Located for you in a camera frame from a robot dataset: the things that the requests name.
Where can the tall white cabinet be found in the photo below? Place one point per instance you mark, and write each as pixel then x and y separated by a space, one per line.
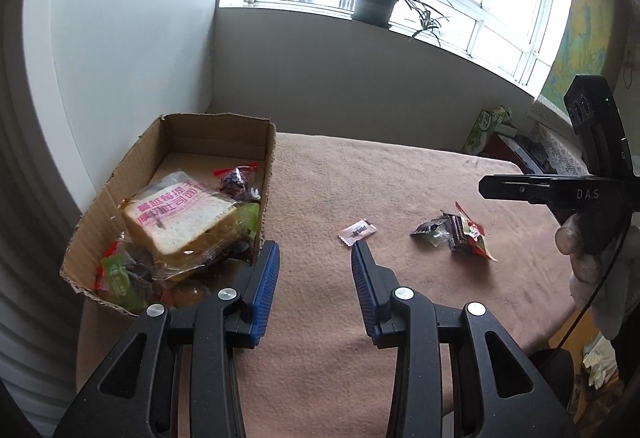
pixel 125 42

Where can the cardboard box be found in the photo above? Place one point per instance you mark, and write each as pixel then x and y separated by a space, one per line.
pixel 200 137

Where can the red edged dried plum packet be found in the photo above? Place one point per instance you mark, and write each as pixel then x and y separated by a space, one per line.
pixel 235 180

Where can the white lace cloth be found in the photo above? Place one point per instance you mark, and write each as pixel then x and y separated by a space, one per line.
pixel 560 150

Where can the dark wooden cabinet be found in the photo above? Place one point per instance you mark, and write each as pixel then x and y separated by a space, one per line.
pixel 525 152

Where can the red clear snack packet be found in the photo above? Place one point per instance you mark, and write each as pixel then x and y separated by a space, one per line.
pixel 470 235

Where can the wall map poster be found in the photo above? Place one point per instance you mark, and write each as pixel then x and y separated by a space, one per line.
pixel 582 32

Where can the white work glove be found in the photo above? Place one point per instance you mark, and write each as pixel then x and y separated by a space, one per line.
pixel 600 363

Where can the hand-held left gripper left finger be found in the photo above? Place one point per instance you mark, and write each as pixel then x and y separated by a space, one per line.
pixel 265 288

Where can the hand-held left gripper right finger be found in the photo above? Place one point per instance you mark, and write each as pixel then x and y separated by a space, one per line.
pixel 362 288

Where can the green candy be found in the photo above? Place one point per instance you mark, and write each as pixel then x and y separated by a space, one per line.
pixel 120 280

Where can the person's right hand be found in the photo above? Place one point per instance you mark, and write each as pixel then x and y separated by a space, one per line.
pixel 605 288

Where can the dark clear snack packet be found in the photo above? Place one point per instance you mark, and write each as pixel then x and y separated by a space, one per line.
pixel 430 230

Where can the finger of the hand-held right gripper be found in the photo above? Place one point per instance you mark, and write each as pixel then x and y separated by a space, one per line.
pixel 537 198
pixel 505 185

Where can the packaged sliced bread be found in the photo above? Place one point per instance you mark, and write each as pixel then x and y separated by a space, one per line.
pixel 175 223

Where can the small pink white packet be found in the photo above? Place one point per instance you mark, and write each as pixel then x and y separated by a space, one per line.
pixel 357 231

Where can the green patterned bag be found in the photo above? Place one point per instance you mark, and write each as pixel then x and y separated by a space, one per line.
pixel 482 127

